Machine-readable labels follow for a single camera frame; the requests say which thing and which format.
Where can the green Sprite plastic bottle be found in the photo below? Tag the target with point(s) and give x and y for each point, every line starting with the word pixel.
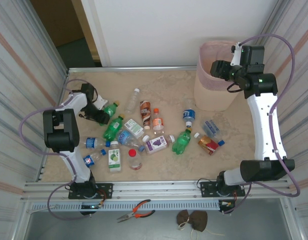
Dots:
pixel 113 127
pixel 111 108
pixel 181 142

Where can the light blue label clear bottle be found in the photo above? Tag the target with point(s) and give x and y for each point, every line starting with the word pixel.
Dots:
pixel 125 137

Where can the white green label square bottle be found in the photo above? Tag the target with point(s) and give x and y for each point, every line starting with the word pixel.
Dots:
pixel 133 127

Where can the clear bottle white cap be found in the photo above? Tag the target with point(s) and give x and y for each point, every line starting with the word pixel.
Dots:
pixel 132 102

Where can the brown chocolate drink bottle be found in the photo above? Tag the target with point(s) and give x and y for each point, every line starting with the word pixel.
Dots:
pixel 145 112

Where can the lime label bottle white cap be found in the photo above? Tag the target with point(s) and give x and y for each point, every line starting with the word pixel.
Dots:
pixel 114 158

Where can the Pepsi bottle blue cap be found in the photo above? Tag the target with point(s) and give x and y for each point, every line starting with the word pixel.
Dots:
pixel 89 160

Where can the blue label bottle white cap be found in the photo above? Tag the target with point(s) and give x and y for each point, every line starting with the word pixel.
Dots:
pixel 189 114

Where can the clear bottle red cap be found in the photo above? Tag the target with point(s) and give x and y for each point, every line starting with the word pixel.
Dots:
pixel 134 161

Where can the orange label orange cap bottle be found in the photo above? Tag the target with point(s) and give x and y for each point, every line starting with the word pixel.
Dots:
pixel 158 122

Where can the purple grape label bottle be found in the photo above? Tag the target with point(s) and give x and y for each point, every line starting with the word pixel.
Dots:
pixel 157 143

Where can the red gold label bottle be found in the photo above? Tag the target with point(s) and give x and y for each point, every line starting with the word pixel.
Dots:
pixel 208 145

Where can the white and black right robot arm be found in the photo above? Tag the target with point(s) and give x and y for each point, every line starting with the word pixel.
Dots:
pixel 262 120

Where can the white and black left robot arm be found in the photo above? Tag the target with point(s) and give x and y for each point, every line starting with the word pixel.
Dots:
pixel 60 132

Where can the pink mesh waste bin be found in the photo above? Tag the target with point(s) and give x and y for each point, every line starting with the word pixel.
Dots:
pixel 209 100

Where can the crushed clear bottle blue cap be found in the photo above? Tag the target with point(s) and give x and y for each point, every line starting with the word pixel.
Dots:
pixel 211 127

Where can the small controller board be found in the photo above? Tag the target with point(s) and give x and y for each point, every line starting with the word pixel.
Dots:
pixel 91 206
pixel 227 204

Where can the brown wooden door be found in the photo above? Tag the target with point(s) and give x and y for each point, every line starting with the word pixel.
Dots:
pixel 56 22

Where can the brown cloth pouch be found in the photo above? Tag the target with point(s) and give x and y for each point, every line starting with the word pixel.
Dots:
pixel 199 220
pixel 183 215

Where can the brown cloth bundle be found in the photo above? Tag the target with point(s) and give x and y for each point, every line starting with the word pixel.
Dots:
pixel 184 220

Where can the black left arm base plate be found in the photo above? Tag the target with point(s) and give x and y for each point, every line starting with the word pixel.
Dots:
pixel 106 190

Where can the aluminium mounting rail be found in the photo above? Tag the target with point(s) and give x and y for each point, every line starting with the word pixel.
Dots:
pixel 156 187

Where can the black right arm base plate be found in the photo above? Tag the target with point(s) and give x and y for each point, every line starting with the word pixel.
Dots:
pixel 206 188

